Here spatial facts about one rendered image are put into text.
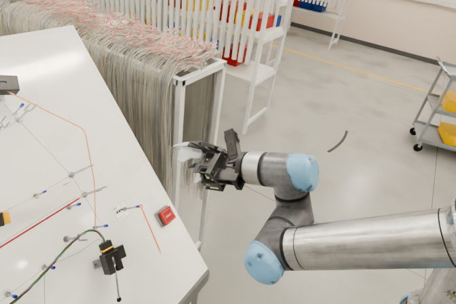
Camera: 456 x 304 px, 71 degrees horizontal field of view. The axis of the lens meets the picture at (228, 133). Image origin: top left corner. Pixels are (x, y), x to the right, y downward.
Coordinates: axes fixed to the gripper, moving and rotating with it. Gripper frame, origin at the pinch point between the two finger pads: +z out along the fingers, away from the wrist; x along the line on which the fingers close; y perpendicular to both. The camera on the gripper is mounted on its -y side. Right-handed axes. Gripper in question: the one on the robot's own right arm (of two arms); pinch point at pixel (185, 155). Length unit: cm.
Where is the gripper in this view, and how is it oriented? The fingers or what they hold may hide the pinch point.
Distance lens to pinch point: 86.1
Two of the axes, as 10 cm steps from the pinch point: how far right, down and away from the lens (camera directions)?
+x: 4.0, 6.8, 6.1
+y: -3.9, 7.3, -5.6
